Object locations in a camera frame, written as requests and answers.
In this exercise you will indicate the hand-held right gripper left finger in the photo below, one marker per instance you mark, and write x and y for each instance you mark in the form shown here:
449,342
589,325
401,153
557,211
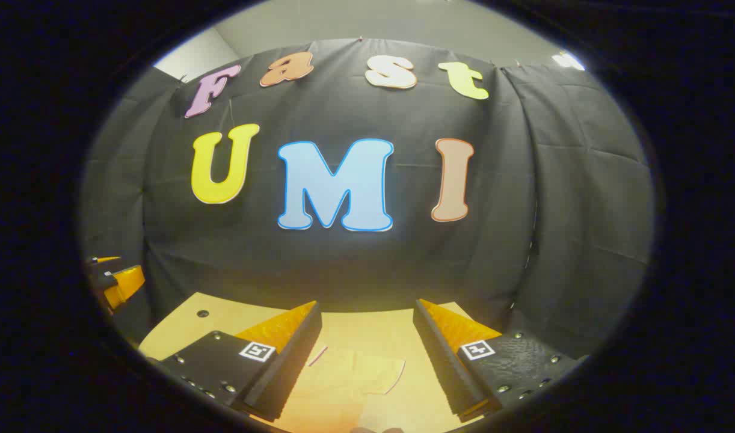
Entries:
289,361

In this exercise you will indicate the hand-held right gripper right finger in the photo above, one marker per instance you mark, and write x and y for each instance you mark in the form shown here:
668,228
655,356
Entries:
442,361

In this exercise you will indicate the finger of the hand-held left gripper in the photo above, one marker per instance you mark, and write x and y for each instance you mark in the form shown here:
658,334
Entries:
127,282
106,260

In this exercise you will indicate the orange T-shirt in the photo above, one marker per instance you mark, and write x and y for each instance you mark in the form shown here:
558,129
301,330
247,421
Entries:
343,385

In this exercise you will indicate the black backdrop cloth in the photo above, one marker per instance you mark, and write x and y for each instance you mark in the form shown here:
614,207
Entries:
355,264

